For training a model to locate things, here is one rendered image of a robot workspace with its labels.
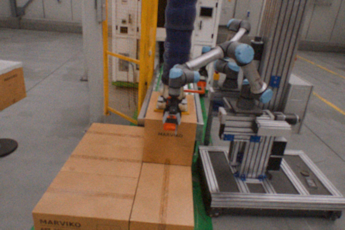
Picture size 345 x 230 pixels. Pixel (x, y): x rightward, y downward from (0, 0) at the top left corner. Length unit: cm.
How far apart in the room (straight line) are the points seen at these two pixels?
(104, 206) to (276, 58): 169
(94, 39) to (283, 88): 218
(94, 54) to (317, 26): 1103
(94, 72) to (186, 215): 223
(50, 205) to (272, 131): 164
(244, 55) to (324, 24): 1163
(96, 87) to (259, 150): 211
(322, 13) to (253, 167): 1095
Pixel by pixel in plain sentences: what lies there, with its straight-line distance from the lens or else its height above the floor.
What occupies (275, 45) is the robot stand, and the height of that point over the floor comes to 153.
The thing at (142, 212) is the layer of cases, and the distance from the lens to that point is 181.
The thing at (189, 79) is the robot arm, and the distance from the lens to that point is 158.
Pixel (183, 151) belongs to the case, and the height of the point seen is 68.
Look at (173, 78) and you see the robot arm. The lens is 154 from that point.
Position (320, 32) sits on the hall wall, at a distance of 1328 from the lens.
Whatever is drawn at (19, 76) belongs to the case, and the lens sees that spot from 326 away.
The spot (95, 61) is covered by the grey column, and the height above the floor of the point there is 99.
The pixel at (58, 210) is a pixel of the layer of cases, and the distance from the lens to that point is 189.
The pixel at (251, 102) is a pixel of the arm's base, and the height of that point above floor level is 110.
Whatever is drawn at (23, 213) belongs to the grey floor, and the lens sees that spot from 274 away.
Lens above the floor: 184
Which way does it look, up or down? 22 degrees down
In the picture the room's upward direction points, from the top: 5 degrees clockwise
